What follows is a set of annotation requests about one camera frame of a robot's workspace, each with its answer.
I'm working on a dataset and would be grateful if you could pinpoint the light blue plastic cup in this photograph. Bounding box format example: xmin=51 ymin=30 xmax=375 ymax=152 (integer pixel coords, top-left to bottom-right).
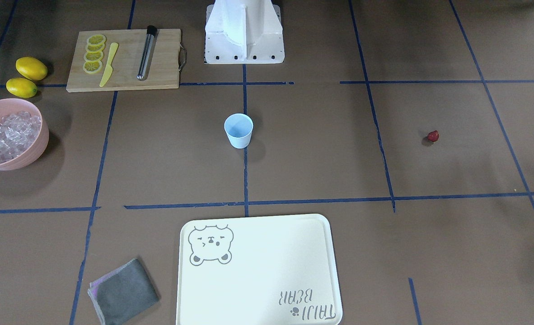
xmin=224 ymin=113 xmax=254 ymax=149

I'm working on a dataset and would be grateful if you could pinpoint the clear ice cubes pile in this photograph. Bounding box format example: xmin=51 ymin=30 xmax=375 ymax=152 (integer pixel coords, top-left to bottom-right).
xmin=0 ymin=111 xmax=42 ymax=164

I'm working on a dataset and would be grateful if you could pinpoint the cream bear tray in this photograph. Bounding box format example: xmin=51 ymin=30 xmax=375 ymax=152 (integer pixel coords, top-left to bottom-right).
xmin=176 ymin=214 xmax=343 ymax=325

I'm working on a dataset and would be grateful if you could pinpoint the wooden cutting board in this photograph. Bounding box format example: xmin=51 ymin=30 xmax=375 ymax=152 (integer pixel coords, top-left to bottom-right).
xmin=66 ymin=29 xmax=186 ymax=93

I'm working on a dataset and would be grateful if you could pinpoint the steel muddler black tip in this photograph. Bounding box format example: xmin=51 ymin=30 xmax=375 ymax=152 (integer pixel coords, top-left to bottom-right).
xmin=136 ymin=25 xmax=158 ymax=82

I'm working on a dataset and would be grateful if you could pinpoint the yellow plastic knife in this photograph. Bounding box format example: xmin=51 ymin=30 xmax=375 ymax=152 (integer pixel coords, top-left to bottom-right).
xmin=99 ymin=42 xmax=119 ymax=87

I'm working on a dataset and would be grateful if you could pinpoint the folded grey cloth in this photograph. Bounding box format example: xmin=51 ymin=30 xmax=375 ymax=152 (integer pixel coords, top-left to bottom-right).
xmin=87 ymin=258 xmax=160 ymax=325

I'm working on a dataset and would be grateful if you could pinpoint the lemon slice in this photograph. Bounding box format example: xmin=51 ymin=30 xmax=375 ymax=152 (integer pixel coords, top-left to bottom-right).
xmin=85 ymin=43 xmax=105 ymax=53
xmin=84 ymin=51 xmax=104 ymax=62
xmin=83 ymin=60 xmax=103 ymax=74
xmin=86 ymin=34 xmax=106 ymax=46

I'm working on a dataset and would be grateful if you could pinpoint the upper yellow lemon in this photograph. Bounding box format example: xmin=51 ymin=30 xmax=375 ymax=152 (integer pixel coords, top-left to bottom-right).
xmin=15 ymin=57 xmax=48 ymax=82

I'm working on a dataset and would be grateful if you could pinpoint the yellow lemon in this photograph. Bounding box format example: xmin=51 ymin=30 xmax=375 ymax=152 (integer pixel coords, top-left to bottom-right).
xmin=15 ymin=57 xmax=48 ymax=82
xmin=5 ymin=78 xmax=38 ymax=98

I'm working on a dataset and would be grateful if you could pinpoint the pink bowl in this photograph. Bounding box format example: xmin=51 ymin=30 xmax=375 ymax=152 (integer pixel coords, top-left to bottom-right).
xmin=0 ymin=98 xmax=49 ymax=171

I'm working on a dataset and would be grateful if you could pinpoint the lower yellow lemon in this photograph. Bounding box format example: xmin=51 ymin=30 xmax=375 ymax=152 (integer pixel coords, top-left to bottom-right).
xmin=5 ymin=78 xmax=38 ymax=98

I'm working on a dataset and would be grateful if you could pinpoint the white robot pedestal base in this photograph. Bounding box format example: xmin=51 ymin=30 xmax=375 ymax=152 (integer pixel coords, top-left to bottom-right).
xmin=204 ymin=0 xmax=285 ymax=65

